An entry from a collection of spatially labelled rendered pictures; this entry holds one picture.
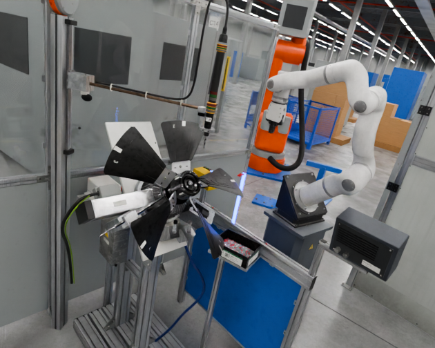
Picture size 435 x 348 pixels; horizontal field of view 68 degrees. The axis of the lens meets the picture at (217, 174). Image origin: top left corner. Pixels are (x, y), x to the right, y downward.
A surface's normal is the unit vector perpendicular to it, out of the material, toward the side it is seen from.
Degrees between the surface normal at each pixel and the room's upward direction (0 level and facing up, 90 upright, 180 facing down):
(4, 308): 90
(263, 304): 90
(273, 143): 90
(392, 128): 90
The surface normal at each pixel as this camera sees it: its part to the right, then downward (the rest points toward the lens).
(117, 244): 0.68, 0.38
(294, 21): -0.15, 0.33
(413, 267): -0.70, 0.14
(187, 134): 0.07, -0.48
